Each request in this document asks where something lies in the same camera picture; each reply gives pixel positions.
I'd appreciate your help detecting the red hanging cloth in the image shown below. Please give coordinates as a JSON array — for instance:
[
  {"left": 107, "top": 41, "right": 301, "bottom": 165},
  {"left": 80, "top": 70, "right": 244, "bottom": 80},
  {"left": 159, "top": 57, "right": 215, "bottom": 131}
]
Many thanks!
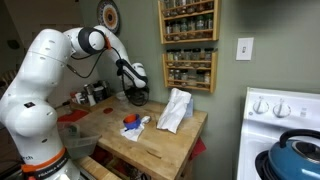
[{"left": 189, "top": 138, "right": 208, "bottom": 161}]

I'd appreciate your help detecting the tall steel pepper grinder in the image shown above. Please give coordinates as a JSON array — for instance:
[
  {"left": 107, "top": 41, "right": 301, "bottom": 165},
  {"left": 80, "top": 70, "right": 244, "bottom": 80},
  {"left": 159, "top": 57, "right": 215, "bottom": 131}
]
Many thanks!
[{"left": 83, "top": 83, "right": 98, "bottom": 107}]

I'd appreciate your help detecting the white light switch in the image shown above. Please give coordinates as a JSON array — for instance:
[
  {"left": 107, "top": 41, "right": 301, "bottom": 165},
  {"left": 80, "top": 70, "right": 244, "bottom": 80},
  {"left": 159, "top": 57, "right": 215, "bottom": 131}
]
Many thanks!
[{"left": 235, "top": 37, "right": 255, "bottom": 62}]

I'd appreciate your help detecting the wooden spice rack with jars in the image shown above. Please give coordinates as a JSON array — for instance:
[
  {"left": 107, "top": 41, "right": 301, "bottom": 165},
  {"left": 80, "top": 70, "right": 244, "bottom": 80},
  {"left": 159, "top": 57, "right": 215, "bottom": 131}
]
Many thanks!
[
  {"left": 162, "top": 47, "right": 218, "bottom": 94},
  {"left": 157, "top": 0, "right": 222, "bottom": 45}
]

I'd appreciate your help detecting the white stove knob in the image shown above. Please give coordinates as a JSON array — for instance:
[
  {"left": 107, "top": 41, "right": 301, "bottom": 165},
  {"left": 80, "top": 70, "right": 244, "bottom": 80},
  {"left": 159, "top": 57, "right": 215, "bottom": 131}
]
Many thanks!
[
  {"left": 252, "top": 96, "right": 270, "bottom": 115},
  {"left": 272, "top": 98, "right": 292, "bottom": 118}
]

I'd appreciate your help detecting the white paper bag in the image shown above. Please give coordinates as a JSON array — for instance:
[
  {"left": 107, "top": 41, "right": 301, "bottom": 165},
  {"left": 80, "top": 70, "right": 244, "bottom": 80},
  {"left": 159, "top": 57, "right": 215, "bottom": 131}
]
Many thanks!
[{"left": 156, "top": 87, "right": 193, "bottom": 135}]

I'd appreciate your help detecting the orange plastic cup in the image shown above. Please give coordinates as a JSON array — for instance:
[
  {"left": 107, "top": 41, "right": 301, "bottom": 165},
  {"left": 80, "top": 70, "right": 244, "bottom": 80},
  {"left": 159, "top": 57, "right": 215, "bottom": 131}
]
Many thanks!
[{"left": 124, "top": 113, "right": 140, "bottom": 124}]

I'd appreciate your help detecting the decorative patterned wall plate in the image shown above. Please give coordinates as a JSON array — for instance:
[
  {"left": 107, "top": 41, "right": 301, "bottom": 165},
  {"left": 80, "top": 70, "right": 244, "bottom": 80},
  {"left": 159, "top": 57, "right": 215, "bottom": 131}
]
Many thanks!
[{"left": 96, "top": 0, "right": 121, "bottom": 36}]

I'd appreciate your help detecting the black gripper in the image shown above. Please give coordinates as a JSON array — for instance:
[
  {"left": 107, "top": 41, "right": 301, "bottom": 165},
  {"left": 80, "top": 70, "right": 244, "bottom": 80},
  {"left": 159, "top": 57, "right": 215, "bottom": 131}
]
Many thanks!
[{"left": 128, "top": 85, "right": 150, "bottom": 107}]

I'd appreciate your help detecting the white electric stove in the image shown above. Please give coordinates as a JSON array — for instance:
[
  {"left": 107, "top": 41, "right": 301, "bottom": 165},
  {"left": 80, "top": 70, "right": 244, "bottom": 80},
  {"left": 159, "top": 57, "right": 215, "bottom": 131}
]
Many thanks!
[{"left": 236, "top": 87, "right": 320, "bottom": 180}]

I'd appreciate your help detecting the red silicone mat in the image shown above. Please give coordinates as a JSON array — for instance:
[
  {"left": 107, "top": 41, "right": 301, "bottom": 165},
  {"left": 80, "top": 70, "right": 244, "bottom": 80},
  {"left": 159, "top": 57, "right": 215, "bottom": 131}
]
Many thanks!
[{"left": 57, "top": 109, "right": 90, "bottom": 123}]

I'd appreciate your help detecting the white crumpled cloth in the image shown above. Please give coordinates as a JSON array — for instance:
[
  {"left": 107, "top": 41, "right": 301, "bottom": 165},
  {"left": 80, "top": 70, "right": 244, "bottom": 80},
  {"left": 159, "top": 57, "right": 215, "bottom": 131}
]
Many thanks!
[{"left": 119, "top": 122, "right": 146, "bottom": 143}]

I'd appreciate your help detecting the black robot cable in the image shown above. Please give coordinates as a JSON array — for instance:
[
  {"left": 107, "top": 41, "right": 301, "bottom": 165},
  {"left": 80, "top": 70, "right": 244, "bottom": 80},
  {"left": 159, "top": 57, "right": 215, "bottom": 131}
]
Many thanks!
[{"left": 66, "top": 46, "right": 150, "bottom": 108}]

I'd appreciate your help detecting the white spice shaker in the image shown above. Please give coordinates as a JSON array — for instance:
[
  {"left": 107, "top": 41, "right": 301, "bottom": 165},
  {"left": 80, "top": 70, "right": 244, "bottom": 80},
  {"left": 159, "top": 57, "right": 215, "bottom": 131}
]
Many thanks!
[{"left": 74, "top": 92, "right": 84, "bottom": 105}]

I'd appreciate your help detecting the large clear plastic bin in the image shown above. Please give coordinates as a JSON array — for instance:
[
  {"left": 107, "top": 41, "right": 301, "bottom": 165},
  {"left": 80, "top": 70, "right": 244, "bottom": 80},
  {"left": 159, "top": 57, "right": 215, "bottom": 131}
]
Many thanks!
[{"left": 56, "top": 121, "right": 102, "bottom": 161}]

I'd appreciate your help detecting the dark steel grinder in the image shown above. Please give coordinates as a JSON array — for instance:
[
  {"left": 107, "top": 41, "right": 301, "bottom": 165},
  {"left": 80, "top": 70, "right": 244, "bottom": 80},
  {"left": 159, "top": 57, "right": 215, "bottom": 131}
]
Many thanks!
[{"left": 99, "top": 79, "right": 112, "bottom": 98}]

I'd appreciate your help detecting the blue kettle black handle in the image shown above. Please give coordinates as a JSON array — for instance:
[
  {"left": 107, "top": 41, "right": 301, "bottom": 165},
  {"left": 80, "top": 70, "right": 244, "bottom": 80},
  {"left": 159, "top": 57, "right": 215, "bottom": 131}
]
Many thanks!
[{"left": 254, "top": 128, "right": 320, "bottom": 180}]

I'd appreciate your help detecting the wooden spice tray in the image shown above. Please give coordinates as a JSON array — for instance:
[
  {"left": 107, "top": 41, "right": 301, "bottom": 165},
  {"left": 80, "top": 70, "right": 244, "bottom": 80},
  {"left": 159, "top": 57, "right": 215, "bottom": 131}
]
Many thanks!
[{"left": 69, "top": 96, "right": 111, "bottom": 113}]

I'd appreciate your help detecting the orange-lid spice jar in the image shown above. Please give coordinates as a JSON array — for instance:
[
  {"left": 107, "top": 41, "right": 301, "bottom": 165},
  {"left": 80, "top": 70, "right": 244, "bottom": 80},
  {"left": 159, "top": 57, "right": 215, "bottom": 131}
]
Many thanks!
[{"left": 69, "top": 91, "right": 78, "bottom": 104}]

